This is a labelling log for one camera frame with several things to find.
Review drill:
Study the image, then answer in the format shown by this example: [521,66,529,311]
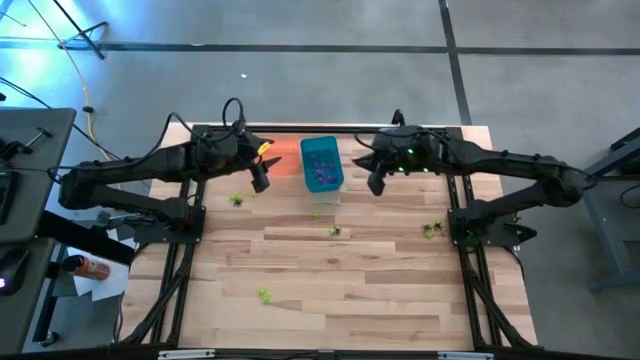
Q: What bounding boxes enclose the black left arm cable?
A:
[47,96,247,181]

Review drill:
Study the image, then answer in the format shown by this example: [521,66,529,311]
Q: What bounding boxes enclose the dark desk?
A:
[0,237,57,355]

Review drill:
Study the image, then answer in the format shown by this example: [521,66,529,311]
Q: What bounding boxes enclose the black clamp tool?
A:
[0,127,54,162]

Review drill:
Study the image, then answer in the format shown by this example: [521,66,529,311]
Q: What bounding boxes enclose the black desk crossbar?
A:
[37,209,136,267]

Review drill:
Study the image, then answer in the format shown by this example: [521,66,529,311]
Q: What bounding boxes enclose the orange spray can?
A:
[61,254,112,282]

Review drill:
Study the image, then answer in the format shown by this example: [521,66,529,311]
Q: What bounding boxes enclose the silver metal bracket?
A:
[437,351,495,360]
[157,349,216,360]

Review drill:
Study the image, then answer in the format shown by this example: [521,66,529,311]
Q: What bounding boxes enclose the orange translucent plastic bin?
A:
[259,135,302,176]

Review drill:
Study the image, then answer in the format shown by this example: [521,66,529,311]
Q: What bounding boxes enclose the grey metal table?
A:
[549,127,640,294]

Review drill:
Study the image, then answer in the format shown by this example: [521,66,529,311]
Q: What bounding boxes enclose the teal plastic bin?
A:
[299,135,346,194]

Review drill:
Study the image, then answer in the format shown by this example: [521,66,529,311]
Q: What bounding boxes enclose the grey desk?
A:
[0,107,78,244]

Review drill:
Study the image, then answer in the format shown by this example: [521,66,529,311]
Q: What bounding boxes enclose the black tripod stand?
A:
[52,0,109,61]

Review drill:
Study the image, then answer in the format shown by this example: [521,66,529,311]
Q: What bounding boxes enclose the white paper sheets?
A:
[67,247,130,302]

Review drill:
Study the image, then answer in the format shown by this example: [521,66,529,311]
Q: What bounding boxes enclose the black computer mouse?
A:
[0,248,30,297]

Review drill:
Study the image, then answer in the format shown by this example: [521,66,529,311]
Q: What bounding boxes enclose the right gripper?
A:
[352,127,439,197]

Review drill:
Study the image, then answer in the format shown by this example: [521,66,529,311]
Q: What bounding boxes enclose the black aluminium table frame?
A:
[117,122,541,360]

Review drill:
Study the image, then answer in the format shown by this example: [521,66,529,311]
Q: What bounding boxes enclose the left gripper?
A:
[209,133,283,194]

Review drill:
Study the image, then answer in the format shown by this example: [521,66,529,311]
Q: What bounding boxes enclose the yellow cable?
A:
[27,0,101,146]

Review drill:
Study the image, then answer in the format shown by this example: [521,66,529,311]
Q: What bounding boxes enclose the black keyboard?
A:
[0,171,14,226]

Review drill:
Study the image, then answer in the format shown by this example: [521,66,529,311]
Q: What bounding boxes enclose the black floor cable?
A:
[0,76,124,162]

